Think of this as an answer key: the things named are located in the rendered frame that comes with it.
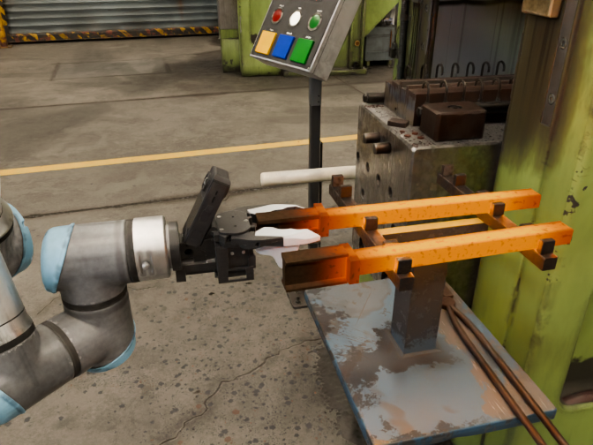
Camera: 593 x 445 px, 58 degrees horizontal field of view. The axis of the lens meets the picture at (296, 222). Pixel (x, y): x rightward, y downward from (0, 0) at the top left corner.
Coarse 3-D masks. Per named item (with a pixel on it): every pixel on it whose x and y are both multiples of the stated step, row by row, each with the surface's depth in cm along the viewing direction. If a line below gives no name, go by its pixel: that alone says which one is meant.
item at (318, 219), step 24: (504, 192) 86; (528, 192) 86; (264, 216) 78; (288, 216) 78; (312, 216) 78; (336, 216) 79; (360, 216) 80; (384, 216) 81; (408, 216) 82; (432, 216) 83
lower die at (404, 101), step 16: (400, 80) 138; (416, 80) 133; (496, 80) 133; (512, 80) 134; (400, 96) 134; (416, 96) 125; (432, 96) 126; (448, 96) 127; (496, 96) 129; (400, 112) 135; (416, 112) 127
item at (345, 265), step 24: (432, 240) 72; (456, 240) 72; (480, 240) 72; (504, 240) 73; (528, 240) 74; (288, 264) 66; (312, 264) 67; (336, 264) 68; (360, 264) 68; (384, 264) 69; (288, 288) 67; (312, 288) 68
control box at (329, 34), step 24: (288, 0) 177; (312, 0) 167; (336, 0) 160; (360, 0) 163; (264, 24) 183; (288, 24) 174; (336, 24) 161; (312, 48) 163; (336, 48) 165; (312, 72) 163
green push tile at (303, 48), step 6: (300, 42) 166; (306, 42) 164; (312, 42) 163; (300, 48) 166; (306, 48) 164; (294, 54) 167; (300, 54) 165; (306, 54) 163; (294, 60) 167; (300, 60) 165; (306, 60) 164
